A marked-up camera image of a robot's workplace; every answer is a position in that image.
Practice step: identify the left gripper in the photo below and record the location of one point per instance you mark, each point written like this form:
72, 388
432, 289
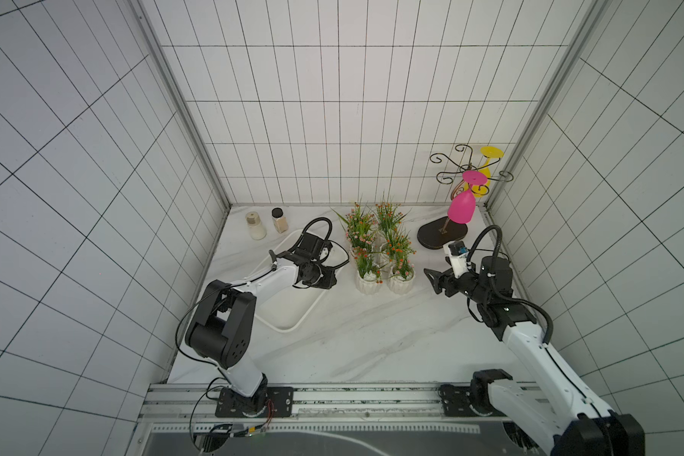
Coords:
327, 281

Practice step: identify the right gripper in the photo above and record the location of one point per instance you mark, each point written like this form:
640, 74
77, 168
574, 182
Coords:
447, 282

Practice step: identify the potted gypsophila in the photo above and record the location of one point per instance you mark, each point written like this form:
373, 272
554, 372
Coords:
359, 227
398, 251
368, 276
388, 217

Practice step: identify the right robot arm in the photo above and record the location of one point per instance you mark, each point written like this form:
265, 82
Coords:
573, 420

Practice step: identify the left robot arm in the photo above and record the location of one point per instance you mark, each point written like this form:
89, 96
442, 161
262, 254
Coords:
220, 330

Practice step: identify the beige cap white bottle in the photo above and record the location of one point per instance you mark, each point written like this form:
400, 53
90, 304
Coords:
256, 229

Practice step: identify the black cap spice bottle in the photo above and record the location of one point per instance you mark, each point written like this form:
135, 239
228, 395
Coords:
279, 220

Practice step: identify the magenta wine glass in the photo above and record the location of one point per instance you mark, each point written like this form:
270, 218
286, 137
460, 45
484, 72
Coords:
463, 205

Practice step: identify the yellow wine glass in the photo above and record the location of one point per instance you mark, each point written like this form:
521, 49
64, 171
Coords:
493, 155

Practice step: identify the black wire glass rack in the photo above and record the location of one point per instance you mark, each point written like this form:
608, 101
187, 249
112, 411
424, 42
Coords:
436, 234

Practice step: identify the aluminium mounting rail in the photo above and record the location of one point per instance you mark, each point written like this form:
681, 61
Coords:
182, 407

